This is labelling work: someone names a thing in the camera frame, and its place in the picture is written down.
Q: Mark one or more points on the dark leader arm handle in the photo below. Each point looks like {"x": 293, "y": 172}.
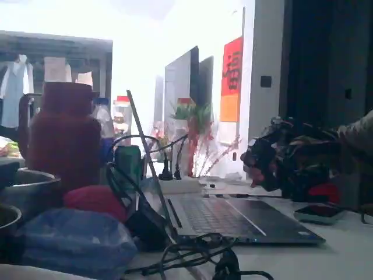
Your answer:
{"x": 263, "y": 163}

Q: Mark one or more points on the black smartphone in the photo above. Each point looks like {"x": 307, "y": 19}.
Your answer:
{"x": 317, "y": 213}

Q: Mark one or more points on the green drink can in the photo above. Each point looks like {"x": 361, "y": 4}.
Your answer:
{"x": 128, "y": 163}

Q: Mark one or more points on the black wall switch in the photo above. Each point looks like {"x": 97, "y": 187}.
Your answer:
{"x": 265, "y": 81}

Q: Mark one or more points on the red crumpled bag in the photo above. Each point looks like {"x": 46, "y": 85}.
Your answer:
{"x": 93, "y": 199}

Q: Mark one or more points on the potted green plant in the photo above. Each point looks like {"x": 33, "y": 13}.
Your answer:
{"x": 190, "y": 146}

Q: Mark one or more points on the white power strip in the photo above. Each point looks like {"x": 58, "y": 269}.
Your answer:
{"x": 180, "y": 186}

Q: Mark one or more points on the silver laptop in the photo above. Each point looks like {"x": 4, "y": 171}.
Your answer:
{"x": 233, "y": 216}

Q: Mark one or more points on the dark leader robot arm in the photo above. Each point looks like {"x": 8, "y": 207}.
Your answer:
{"x": 306, "y": 172}

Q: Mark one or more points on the blue plastic bag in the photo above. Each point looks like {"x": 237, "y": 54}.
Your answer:
{"x": 75, "y": 242}

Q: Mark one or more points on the person's right forearm, brown sleeve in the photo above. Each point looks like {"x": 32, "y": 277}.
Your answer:
{"x": 358, "y": 131}

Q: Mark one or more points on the clear plastic bottle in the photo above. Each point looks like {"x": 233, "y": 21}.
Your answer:
{"x": 103, "y": 119}

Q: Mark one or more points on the small black charger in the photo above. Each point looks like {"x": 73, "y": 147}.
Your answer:
{"x": 148, "y": 224}

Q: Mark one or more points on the pale hanging garment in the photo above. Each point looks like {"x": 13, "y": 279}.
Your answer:
{"x": 56, "y": 68}

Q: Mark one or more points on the dark red thermos jug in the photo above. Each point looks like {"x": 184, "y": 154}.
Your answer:
{"x": 64, "y": 140}

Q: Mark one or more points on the stainless steel bowl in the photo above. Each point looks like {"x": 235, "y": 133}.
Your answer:
{"x": 8, "y": 217}
{"x": 32, "y": 189}

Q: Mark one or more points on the red lidded white container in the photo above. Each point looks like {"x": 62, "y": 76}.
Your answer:
{"x": 122, "y": 99}

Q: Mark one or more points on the white hanging garment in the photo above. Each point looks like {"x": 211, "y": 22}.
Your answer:
{"x": 16, "y": 87}

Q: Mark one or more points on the red wall poster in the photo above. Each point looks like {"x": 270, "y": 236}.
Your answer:
{"x": 233, "y": 45}

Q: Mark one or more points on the dark framed glass door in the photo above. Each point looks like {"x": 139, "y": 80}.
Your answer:
{"x": 177, "y": 87}
{"x": 206, "y": 78}

